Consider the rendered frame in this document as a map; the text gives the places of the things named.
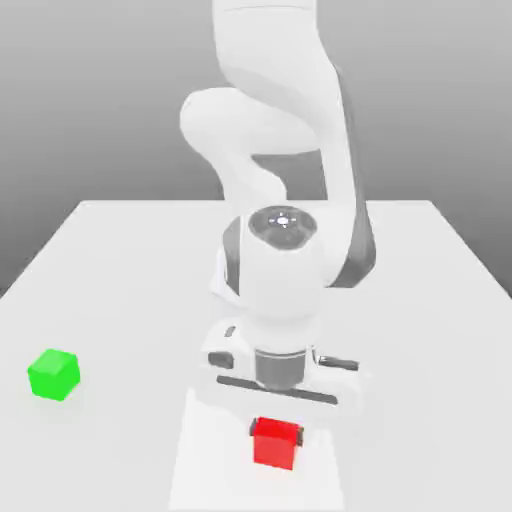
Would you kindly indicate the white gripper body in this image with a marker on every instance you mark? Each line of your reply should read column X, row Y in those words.
column 280, row 394

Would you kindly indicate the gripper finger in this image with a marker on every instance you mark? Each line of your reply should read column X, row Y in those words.
column 299, row 436
column 252, row 428

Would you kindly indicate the small red cube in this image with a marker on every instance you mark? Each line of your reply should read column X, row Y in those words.
column 276, row 446

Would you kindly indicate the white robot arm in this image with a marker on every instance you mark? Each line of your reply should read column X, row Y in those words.
column 280, row 280

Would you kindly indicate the small green cube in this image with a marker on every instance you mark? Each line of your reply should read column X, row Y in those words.
column 52, row 376

